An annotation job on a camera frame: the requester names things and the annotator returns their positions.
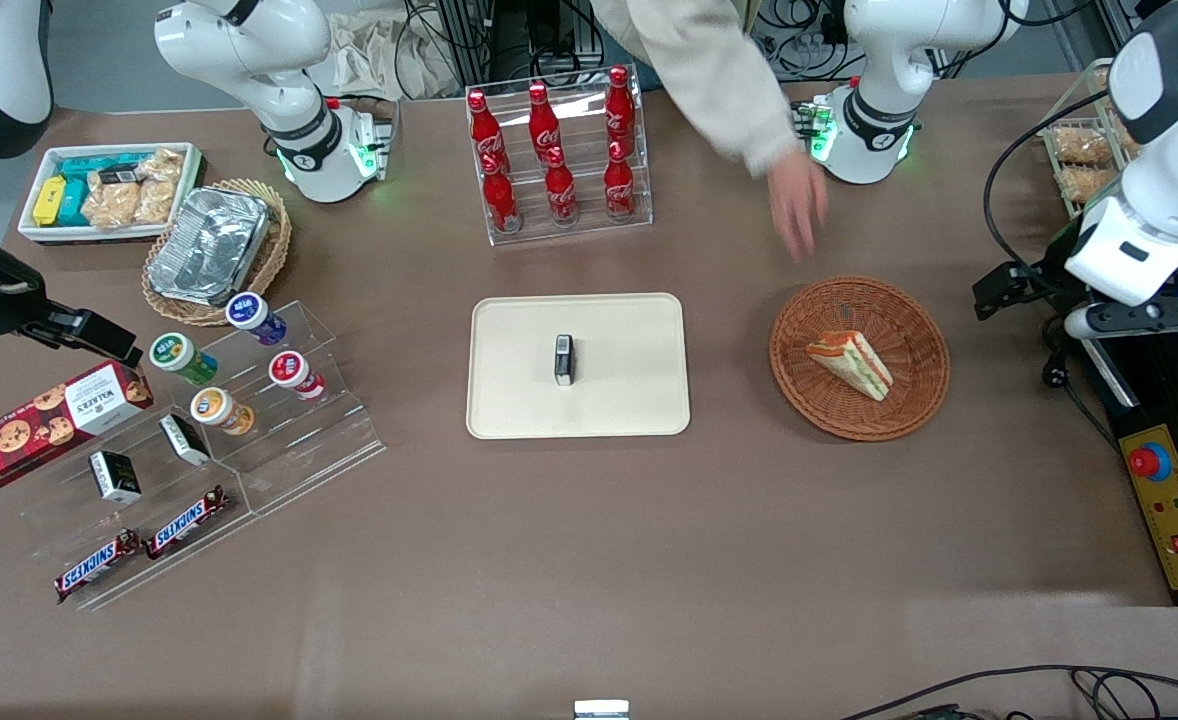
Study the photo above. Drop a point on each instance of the green lid yoghurt cup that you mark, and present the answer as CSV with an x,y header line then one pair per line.
x,y
179,355

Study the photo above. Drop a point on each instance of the clear acrylic bottle rack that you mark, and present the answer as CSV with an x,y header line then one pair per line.
x,y
639,200

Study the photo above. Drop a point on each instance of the round brown wicker basket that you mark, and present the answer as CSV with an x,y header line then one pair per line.
x,y
909,330

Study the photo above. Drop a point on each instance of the black countertop appliance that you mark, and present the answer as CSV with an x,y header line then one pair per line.
x,y
1159,380

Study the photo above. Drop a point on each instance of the yellow snack packet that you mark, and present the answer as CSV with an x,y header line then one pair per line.
x,y
49,200

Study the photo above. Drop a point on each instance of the orange lid yoghurt cup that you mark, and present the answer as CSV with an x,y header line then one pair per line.
x,y
219,408

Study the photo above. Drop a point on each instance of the small grey device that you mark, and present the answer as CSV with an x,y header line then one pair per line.
x,y
601,710

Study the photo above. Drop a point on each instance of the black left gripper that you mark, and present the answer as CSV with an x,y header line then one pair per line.
x,y
1046,271

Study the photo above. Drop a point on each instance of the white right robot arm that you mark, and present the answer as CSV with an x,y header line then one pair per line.
x,y
249,60

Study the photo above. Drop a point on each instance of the oval tan wicker basket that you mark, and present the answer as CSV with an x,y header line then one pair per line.
x,y
274,250

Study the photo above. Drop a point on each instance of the red emergency stop button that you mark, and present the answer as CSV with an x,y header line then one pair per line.
x,y
1149,461

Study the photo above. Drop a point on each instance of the short teal snack packet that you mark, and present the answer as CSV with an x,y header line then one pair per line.
x,y
73,205

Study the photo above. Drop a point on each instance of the beige sleeved person's forearm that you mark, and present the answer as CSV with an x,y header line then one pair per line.
x,y
699,70

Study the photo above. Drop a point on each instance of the clear cracker packet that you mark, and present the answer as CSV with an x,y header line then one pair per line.
x,y
159,185
111,205

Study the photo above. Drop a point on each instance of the red lid yoghurt cup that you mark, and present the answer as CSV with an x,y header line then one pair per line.
x,y
294,372

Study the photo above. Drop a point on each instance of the aluminium foil tray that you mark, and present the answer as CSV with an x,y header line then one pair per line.
x,y
209,245

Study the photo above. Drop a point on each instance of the clear acrylic stepped display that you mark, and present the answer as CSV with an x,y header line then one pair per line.
x,y
319,440

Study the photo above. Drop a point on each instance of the small black white carton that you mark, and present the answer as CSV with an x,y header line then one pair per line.
x,y
115,477
185,440

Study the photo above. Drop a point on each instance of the long teal snack packet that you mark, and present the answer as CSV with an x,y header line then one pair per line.
x,y
99,162

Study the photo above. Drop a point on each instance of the triangle sandwich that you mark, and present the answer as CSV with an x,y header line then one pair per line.
x,y
849,362

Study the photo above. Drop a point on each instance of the red Coca-Cola bottle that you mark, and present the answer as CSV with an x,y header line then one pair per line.
x,y
560,190
544,120
500,200
620,110
485,130
619,185

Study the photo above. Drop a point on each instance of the beige plastic tray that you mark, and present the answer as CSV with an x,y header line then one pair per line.
x,y
609,400

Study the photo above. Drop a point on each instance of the Snickers chocolate bar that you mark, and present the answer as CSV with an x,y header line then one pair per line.
x,y
187,522
97,565

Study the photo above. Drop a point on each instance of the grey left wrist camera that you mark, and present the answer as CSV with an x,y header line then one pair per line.
x,y
1139,315

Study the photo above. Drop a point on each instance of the white rectangular snack bin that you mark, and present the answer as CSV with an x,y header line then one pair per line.
x,y
39,232

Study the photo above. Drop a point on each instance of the red Walkers cookie box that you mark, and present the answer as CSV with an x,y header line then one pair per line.
x,y
49,420

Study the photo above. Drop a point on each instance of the purple lid yoghurt cup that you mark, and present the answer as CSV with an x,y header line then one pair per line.
x,y
254,315

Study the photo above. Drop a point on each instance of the small black grey box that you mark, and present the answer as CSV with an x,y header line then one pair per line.
x,y
564,360

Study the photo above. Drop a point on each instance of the person's bare hand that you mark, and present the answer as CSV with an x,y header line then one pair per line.
x,y
799,205

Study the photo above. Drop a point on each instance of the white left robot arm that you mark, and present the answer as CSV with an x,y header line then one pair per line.
x,y
1174,150

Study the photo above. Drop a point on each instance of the clear acrylic bread shelf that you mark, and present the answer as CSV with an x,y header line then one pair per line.
x,y
1059,115

